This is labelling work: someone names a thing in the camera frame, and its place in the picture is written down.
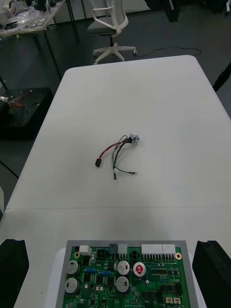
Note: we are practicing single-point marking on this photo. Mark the cluttered desk with black legs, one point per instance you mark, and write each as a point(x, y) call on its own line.
point(29, 26)

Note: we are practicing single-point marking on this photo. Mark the green circuit board grey frame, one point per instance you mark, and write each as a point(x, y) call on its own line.
point(125, 284)

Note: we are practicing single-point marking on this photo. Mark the black tripod leg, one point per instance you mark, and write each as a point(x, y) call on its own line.
point(221, 77)

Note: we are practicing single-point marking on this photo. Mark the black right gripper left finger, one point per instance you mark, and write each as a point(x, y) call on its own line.
point(12, 269)

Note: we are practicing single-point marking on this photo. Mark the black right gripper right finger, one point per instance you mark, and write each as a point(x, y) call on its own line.
point(214, 274)

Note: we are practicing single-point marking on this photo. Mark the white office chair grey seat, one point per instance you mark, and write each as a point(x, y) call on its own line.
point(109, 25)

